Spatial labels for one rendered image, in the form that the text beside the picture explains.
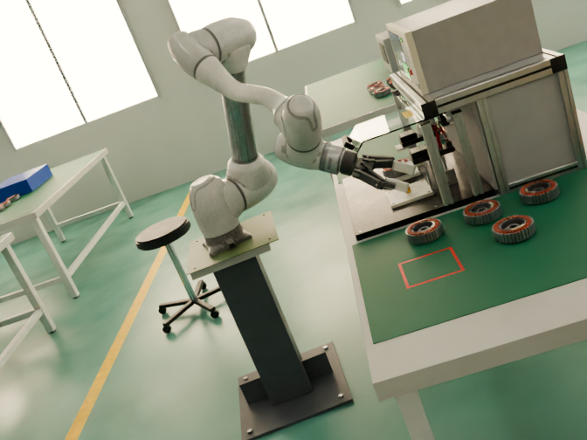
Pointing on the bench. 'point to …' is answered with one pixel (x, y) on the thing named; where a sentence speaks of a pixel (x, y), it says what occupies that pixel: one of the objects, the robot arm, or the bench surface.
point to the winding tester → (465, 40)
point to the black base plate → (365, 225)
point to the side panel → (533, 132)
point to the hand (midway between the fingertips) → (408, 178)
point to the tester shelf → (481, 84)
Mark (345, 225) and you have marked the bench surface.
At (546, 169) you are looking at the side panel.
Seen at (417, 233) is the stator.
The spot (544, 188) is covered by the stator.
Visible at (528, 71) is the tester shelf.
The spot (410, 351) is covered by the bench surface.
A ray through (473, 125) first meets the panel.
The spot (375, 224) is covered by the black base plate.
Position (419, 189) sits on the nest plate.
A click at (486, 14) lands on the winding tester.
